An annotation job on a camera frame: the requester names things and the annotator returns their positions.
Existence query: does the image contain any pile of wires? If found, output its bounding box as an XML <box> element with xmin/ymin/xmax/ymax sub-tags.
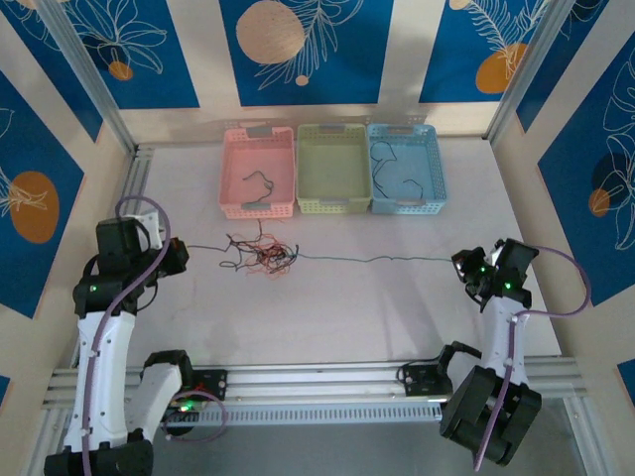
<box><xmin>247</xmin><ymin>217</ymin><xmax>292</xmax><ymax>267</ymax></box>

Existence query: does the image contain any thin orange cable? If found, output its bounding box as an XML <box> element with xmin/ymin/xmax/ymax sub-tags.
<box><xmin>240</xmin><ymin>231</ymin><xmax>295</xmax><ymax>279</ymax></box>

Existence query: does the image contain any thin dark grey cable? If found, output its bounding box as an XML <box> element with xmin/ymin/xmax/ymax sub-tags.
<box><xmin>241</xmin><ymin>170</ymin><xmax>276</xmax><ymax>193</ymax></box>

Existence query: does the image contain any thin dark green cable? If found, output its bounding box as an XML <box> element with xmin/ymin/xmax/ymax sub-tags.
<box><xmin>290</xmin><ymin>251</ymin><xmax>457</xmax><ymax>264</ymax></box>

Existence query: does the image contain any pink plastic basket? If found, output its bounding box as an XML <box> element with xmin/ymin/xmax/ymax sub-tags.
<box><xmin>217</xmin><ymin>126</ymin><xmax>297</xmax><ymax>220</ymax></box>

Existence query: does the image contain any blue plastic basket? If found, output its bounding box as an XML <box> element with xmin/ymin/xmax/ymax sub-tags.
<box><xmin>366</xmin><ymin>122</ymin><xmax>450</xmax><ymax>217</ymax></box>

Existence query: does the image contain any circuit board with green light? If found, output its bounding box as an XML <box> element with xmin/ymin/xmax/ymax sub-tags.
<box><xmin>157</xmin><ymin>395</ymin><xmax>205</xmax><ymax>424</ymax></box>

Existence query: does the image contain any green plastic basket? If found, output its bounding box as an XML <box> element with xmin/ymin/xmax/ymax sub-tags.
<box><xmin>296</xmin><ymin>122</ymin><xmax>373</xmax><ymax>217</ymax></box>

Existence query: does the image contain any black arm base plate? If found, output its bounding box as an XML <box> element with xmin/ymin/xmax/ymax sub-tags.
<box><xmin>399</xmin><ymin>364</ymin><xmax>441</xmax><ymax>398</ymax></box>
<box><xmin>190</xmin><ymin>368</ymin><xmax>229</xmax><ymax>402</ymax></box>

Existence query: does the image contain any aluminium frame post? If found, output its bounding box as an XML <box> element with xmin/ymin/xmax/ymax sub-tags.
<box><xmin>488</xmin><ymin>0</ymin><xmax>572</xmax><ymax>141</ymax></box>
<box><xmin>563</xmin><ymin>395</ymin><xmax>616</xmax><ymax>476</ymax></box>
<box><xmin>35</xmin><ymin>0</ymin><xmax>139</xmax><ymax>153</ymax></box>

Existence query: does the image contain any aluminium frame beam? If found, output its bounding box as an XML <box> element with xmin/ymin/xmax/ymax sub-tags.
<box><xmin>42</xmin><ymin>357</ymin><xmax>585</xmax><ymax>411</ymax></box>

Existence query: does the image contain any grey slotted cable duct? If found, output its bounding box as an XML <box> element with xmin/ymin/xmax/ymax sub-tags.
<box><xmin>114</xmin><ymin>399</ymin><xmax>447</xmax><ymax>428</ymax></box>

